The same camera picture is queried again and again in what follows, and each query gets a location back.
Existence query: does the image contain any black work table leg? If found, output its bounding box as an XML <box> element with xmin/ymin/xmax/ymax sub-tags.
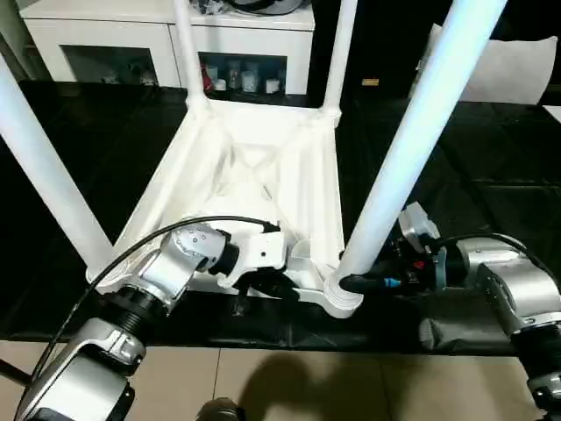
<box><xmin>0</xmin><ymin>360</ymin><xmax>32</xmax><ymax>387</ymax></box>

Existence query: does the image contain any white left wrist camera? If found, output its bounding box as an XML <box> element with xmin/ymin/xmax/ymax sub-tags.
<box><xmin>232</xmin><ymin>224</ymin><xmax>288</xmax><ymax>289</ymax></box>

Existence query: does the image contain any black table mat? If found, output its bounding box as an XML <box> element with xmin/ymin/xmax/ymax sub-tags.
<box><xmin>0</xmin><ymin>79</ymin><xmax>561</xmax><ymax>356</ymax></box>

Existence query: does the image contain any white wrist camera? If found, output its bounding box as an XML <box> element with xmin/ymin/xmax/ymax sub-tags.
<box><xmin>399</xmin><ymin>203</ymin><xmax>441</xmax><ymax>255</ymax></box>
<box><xmin>232</xmin><ymin>224</ymin><xmax>288</xmax><ymax>289</ymax></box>

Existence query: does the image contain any black robot foot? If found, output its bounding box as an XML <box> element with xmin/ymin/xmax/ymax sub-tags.
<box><xmin>197</xmin><ymin>399</ymin><xmax>246</xmax><ymax>421</ymax></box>

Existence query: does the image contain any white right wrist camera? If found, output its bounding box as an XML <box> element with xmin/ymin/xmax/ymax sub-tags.
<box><xmin>399</xmin><ymin>203</ymin><xmax>441</xmax><ymax>255</ymax></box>

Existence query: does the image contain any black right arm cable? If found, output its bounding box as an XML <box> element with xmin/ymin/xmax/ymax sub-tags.
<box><xmin>434</xmin><ymin>232</ymin><xmax>544</xmax><ymax>264</ymax></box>

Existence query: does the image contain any white plastic table top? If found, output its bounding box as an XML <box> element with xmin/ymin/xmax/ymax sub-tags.
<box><xmin>88</xmin><ymin>96</ymin><xmax>365</xmax><ymax>318</ymax></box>

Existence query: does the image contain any grey carry case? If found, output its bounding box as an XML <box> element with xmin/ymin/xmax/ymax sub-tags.
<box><xmin>197</xmin><ymin>0</ymin><xmax>308</xmax><ymax>17</ymax></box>

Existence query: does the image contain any white plastic table leg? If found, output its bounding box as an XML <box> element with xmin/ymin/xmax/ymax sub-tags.
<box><xmin>329</xmin><ymin>0</ymin><xmax>509</xmax><ymax>295</ymax></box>
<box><xmin>173</xmin><ymin>0</ymin><xmax>211</xmax><ymax>111</ymax></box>
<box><xmin>0</xmin><ymin>57</ymin><xmax>115</xmax><ymax>273</ymax></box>
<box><xmin>323</xmin><ymin>0</ymin><xmax>359</xmax><ymax>119</ymax></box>

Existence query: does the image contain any black tall cabinet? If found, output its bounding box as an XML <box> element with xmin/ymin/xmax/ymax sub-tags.
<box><xmin>311</xmin><ymin>0</ymin><xmax>457</xmax><ymax>97</ymax></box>

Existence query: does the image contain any light grey cushion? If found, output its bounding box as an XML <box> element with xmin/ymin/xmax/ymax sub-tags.
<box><xmin>412</xmin><ymin>25</ymin><xmax>558</xmax><ymax>104</ymax></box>

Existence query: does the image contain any white glass-door cabinet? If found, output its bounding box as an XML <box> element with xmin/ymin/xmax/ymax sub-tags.
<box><xmin>19</xmin><ymin>0</ymin><xmax>315</xmax><ymax>96</ymax></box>

